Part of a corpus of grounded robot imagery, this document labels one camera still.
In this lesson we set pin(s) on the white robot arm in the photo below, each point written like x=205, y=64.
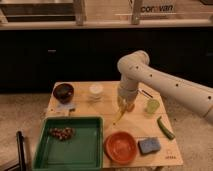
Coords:
x=134, y=69

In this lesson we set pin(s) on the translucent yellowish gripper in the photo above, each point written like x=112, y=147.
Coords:
x=122, y=102

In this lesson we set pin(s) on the green cucumber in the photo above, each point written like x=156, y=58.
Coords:
x=165, y=130

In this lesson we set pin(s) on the bunch of red grapes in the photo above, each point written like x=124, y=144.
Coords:
x=62, y=133

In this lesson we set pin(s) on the green plastic tray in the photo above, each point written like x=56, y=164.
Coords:
x=82, y=152

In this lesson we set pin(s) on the light green cup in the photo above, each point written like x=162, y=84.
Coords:
x=152, y=106

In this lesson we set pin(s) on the black chair back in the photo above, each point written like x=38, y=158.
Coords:
x=21, y=155

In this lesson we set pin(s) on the red bowl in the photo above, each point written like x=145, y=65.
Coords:
x=120, y=147

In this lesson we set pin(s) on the blue sponge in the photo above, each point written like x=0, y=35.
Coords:
x=149, y=145

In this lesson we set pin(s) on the white lidded cup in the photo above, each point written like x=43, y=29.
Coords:
x=95, y=91

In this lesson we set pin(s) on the dark brown bowl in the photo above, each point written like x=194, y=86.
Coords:
x=63, y=93

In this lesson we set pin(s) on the yellow banana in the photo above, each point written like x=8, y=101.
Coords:
x=119, y=114

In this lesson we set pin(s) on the wooden shelf rail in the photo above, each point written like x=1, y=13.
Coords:
x=104, y=14

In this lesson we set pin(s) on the light blue cloth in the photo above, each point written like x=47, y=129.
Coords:
x=65, y=107

